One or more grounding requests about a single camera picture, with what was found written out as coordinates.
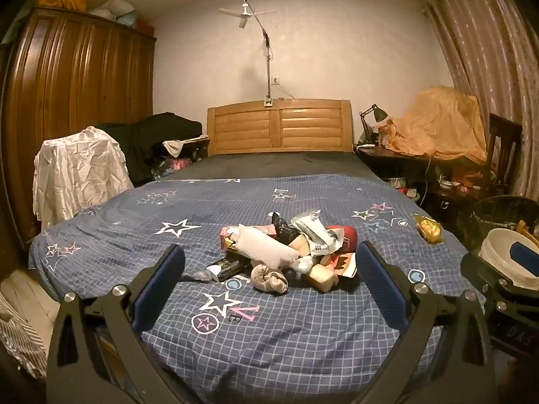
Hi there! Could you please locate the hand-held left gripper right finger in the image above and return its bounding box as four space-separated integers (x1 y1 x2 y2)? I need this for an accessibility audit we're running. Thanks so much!
356 240 496 404

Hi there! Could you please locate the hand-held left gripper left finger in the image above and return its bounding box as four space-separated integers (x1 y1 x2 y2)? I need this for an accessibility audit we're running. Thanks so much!
47 244 186 404

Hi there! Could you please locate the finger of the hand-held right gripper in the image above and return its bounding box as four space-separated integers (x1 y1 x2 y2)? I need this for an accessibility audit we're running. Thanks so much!
509 241 539 271
460 251 539 304

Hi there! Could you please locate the white plastic bucket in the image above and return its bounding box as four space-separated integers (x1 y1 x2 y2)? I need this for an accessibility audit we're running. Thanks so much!
479 228 539 289

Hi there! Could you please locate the clear plastic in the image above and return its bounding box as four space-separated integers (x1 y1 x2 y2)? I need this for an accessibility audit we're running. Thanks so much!
181 267 220 282

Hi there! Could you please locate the red white printed card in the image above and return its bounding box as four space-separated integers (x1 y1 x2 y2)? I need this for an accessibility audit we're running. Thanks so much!
328 252 358 278

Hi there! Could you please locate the red round packet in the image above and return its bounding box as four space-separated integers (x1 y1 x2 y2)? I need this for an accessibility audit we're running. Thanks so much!
326 224 358 257

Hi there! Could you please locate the beige bread block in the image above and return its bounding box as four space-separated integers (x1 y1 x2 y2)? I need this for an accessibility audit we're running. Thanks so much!
305 265 339 294

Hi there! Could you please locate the golden foil wrapper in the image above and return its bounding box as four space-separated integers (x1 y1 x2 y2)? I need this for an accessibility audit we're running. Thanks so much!
413 214 445 245

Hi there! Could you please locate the black gold packet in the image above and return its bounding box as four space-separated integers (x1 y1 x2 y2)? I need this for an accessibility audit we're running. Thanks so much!
206 257 253 282

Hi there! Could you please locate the pink cardboard box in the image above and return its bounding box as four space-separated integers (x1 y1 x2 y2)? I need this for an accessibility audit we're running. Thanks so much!
220 224 278 250

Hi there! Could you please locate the white black printed wrapper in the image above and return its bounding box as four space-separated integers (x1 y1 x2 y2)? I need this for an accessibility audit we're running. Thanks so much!
292 209 344 257

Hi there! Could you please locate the grey brown tissue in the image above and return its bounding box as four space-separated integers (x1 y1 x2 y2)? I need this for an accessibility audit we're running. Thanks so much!
250 264 289 294

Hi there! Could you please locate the clear plastic air bag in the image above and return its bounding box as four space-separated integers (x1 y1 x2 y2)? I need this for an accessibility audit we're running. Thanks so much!
231 224 300 270

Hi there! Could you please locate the black mesh basket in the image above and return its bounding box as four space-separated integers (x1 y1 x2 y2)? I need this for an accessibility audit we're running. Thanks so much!
469 196 539 253

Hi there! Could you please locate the dark floral bag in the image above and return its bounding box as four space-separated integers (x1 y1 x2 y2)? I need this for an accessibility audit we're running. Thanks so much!
152 156 198 180

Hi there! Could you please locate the dark wooden desk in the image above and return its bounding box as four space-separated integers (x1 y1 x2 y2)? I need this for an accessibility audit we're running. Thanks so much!
353 143 498 220

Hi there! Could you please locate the dark wooden chair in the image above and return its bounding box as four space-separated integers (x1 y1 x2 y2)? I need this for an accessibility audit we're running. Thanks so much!
484 113 524 194

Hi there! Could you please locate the white cloth cover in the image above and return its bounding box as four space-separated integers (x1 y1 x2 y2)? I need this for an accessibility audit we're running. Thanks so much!
33 126 134 230

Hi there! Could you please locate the orange cloth cover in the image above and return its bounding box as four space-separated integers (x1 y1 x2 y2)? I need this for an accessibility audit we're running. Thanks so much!
385 85 489 165

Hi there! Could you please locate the striped cloth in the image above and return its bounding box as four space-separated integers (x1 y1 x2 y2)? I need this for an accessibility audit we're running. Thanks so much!
0 290 48 381

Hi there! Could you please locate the black clothes pile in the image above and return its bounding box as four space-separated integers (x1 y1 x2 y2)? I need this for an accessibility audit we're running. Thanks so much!
98 112 203 186

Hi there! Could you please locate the grey bed sheet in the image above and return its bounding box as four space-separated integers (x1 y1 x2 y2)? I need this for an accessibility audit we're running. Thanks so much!
168 151 380 182

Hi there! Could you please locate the black desk lamp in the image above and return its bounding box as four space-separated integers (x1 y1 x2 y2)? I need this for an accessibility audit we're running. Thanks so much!
359 104 389 146

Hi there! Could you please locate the wooden bed headboard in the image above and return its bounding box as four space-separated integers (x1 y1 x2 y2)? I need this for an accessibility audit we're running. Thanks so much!
206 99 352 156

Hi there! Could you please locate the patterned beige curtain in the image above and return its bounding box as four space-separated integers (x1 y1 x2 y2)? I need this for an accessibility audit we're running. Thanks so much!
422 0 539 203

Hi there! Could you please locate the brown wooden wardrobe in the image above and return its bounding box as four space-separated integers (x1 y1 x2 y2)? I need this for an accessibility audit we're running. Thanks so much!
0 6 157 242

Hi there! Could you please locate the metal pole stand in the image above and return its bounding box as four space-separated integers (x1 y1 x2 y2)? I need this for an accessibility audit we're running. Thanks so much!
248 8 274 107

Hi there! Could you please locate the white plastic bag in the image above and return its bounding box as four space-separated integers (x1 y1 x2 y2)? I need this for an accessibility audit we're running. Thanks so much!
88 0 136 21

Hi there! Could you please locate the ceiling fan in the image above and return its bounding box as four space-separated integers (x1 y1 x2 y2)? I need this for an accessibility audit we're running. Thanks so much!
218 2 276 29

